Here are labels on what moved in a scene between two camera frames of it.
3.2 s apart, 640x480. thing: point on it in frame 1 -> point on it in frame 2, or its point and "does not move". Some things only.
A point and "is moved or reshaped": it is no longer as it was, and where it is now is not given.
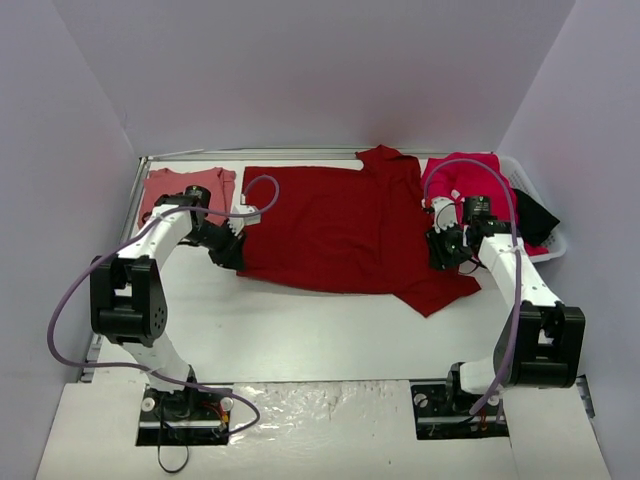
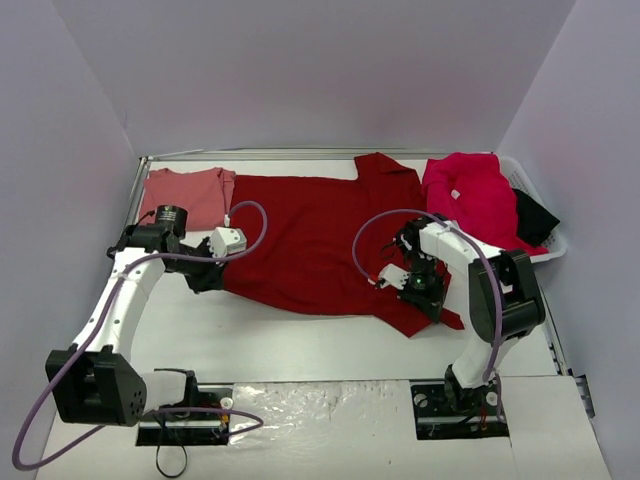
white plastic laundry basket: (523, 183) does not move
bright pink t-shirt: (457, 176) does not move
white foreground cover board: (362, 431) does not move
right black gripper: (445, 248) -> (426, 295)
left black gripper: (228, 248) -> (201, 273)
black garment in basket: (534, 221) does not move
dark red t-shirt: (346, 229) is moved or reshaped
